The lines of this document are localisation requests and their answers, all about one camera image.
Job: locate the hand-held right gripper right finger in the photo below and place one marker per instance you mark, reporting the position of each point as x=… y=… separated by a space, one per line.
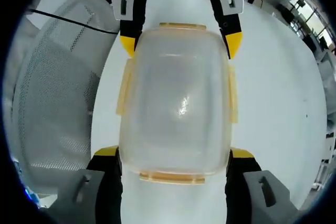
x=241 y=190

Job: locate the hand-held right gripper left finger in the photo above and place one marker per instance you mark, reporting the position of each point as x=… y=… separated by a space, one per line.
x=107 y=190

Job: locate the grey mesh office chair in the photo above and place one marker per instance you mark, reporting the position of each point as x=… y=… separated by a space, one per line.
x=57 y=98

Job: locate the row of office desks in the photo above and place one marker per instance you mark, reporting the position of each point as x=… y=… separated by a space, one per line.
x=296 y=1

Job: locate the clear plastic box with buckles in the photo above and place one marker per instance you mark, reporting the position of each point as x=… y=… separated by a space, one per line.
x=178 y=90

